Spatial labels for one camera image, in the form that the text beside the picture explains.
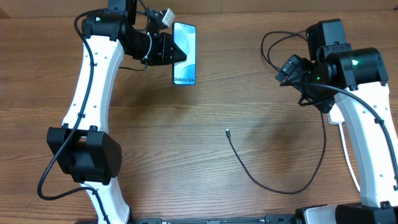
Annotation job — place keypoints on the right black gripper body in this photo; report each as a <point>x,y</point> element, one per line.
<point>313,95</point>

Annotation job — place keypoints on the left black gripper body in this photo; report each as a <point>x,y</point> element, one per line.
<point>158,54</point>

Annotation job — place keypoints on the Samsung Galaxy smartphone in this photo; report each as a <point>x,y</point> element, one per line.
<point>185,38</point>

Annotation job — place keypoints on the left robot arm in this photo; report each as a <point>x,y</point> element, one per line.
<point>82,146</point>

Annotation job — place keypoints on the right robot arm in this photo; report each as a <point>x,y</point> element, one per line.
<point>356,82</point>

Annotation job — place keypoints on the white power strip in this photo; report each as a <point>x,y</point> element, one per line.
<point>335,116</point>

